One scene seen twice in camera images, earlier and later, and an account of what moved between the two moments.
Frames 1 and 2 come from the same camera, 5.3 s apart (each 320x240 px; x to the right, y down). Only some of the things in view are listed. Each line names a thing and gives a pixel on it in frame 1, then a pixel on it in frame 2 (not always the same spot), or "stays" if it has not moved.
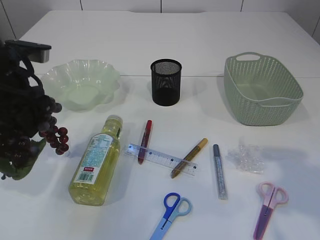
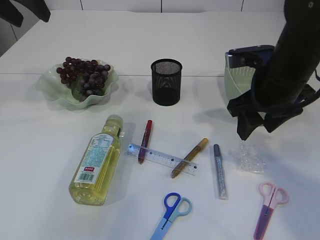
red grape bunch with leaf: [18, 154] → [84, 77]
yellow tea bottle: [89, 184] stays
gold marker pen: [189, 157] stays
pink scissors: [273, 195] stays
